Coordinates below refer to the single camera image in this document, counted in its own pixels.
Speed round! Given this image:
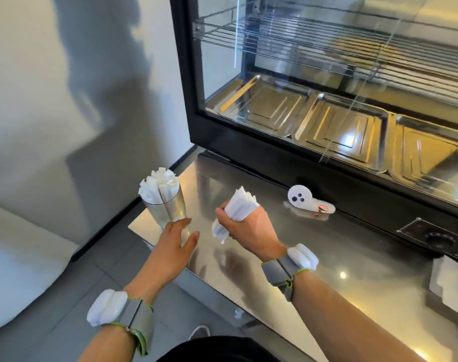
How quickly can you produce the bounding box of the white left wrist tracker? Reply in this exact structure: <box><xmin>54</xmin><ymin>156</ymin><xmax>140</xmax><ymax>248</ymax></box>
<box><xmin>86</xmin><ymin>289</ymin><xmax>155</xmax><ymax>356</ymax></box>

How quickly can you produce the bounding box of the white shoe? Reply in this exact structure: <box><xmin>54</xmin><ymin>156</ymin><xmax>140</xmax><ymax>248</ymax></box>
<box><xmin>188</xmin><ymin>325</ymin><xmax>211</xmax><ymax>341</ymax></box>

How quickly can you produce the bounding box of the person's right hand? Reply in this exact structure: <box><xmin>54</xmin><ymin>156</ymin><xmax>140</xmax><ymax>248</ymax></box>
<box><xmin>215</xmin><ymin>201</ymin><xmax>288</xmax><ymax>263</ymax></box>

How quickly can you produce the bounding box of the bundle of white straws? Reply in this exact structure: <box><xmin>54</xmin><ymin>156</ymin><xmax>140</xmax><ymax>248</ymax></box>
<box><xmin>212</xmin><ymin>186</ymin><xmax>260</xmax><ymax>244</ymax></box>

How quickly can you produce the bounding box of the white wrist tracker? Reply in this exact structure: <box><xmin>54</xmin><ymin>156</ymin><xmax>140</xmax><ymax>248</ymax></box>
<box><xmin>86</xmin><ymin>289</ymin><xmax>155</xmax><ymax>356</ymax></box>
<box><xmin>261</xmin><ymin>243</ymin><xmax>319</xmax><ymax>302</ymax></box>

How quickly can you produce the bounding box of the person's left hand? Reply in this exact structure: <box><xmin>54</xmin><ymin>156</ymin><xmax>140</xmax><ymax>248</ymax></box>
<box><xmin>124</xmin><ymin>218</ymin><xmax>200</xmax><ymax>303</ymax></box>

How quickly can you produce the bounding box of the steel tray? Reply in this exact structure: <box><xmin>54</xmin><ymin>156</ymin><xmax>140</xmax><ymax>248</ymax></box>
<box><xmin>292</xmin><ymin>93</ymin><xmax>392</xmax><ymax>174</ymax></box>
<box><xmin>206</xmin><ymin>74</ymin><xmax>317</xmax><ymax>139</ymax></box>
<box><xmin>387</xmin><ymin>114</ymin><xmax>458</xmax><ymax>208</ymax></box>

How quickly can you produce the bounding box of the bunch of wrapped straws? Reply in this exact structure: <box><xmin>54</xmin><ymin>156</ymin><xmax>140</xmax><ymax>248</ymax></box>
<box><xmin>138</xmin><ymin>167</ymin><xmax>180</xmax><ymax>205</ymax></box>

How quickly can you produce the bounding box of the steel cup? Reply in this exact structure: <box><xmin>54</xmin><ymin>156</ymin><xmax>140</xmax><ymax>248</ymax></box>
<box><xmin>142</xmin><ymin>183</ymin><xmax>187</xmax><ymax>248</ymax></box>

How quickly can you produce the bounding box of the person's left forearm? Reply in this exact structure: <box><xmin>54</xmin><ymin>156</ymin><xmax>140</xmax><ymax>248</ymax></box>
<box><xmin>78</xmin><ymin>284</ymin><xmax>156</xmax><ymax>362</ymax></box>

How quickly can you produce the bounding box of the person's right forearm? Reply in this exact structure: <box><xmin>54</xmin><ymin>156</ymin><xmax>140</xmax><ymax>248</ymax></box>
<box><xmin>289</xmin><ymin>270</ymin><xmax>427</xmax><ymax>362</ymax></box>

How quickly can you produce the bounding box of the white handheld controller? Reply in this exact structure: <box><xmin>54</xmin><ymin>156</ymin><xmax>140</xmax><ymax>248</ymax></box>
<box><xmin>288</xmin><ymin>184</ymin><xmax>336</xmax><ymax>215</ymax></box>

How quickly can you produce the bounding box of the person's dark clothing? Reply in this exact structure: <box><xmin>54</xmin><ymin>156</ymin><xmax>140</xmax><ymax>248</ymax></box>
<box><xmin>168</xmin><ymin>336</ymin><xmax>268</xmax><ymax>362</ymax></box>

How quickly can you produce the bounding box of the white napkin stack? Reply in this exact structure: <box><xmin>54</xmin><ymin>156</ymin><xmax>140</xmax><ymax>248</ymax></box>
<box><xmin>427</xmin><ymin>255</ymin><xmax>458</xmax><ymax>322</ymax></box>

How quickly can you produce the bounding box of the steel wire rack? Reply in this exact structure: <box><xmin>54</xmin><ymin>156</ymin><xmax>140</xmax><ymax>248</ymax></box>
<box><xmin>193</xmin><ymin>3</ymin><xmax>458</xmax><ymax>110</ymax></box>

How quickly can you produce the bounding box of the white right wrist tracker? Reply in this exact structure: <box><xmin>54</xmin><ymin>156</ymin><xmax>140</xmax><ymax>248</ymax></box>
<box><xmin>261</xmin><ymin>243</ymin><xmax>319</xmax><ymax>302</ymax></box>

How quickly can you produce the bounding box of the black glass display cabinet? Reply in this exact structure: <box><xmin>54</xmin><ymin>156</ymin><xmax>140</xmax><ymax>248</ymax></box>
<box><xmin>169</xmin><ymin>0</ymin><xmax>458</xmax><ymax>266</ymax></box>

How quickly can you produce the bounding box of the black control knob panel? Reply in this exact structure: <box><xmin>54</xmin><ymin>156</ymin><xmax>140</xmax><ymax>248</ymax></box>
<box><xmin>396</xmin><ymin>217</ymin><xmax>458</xmax><ymax>261</ymax></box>

